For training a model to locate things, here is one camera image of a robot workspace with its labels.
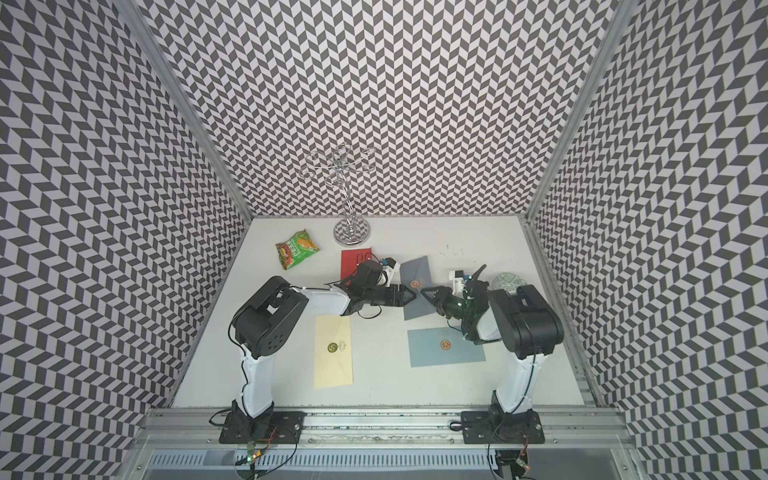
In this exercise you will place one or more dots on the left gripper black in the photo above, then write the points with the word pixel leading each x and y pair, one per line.
pixel 395 295

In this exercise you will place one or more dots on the red envelope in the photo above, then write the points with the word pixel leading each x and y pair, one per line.
pixel 350 259

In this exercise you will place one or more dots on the aluminium front rail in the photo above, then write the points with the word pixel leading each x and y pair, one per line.
pixel 568 426

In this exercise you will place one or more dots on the dark grey envelope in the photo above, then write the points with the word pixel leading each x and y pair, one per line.
pixel 416 275

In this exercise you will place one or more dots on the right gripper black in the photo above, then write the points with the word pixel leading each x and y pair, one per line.
pixel 447 303

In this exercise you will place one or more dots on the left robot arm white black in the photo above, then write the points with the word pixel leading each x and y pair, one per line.
pixel 265 322

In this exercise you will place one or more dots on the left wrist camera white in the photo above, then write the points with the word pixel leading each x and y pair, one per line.
pixel 390 268

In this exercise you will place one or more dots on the chrome wire stand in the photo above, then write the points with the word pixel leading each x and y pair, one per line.
pixel 337 165

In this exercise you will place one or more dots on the patterned ceramic bowl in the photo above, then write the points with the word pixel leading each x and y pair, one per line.
pixel 508 282

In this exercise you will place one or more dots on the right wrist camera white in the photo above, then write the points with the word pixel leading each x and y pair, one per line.
pixel 458 279

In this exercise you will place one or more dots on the green snack bag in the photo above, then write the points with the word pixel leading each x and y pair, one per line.
pixel 296 249

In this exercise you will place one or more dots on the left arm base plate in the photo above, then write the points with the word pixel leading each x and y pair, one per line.
pixel 277 427

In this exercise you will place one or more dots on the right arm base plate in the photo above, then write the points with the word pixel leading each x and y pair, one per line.
pixel 494 425

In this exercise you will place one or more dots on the cream yellow envelope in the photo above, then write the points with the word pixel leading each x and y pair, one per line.
pixel 333 365

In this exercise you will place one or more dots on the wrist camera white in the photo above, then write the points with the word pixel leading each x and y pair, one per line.
pixel 458 279
pixel 390 268

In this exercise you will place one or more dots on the light blue envelope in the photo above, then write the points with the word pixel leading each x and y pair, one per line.
pixel 441 346

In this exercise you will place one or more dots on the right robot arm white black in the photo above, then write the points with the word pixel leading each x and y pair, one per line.
pixel 522 320

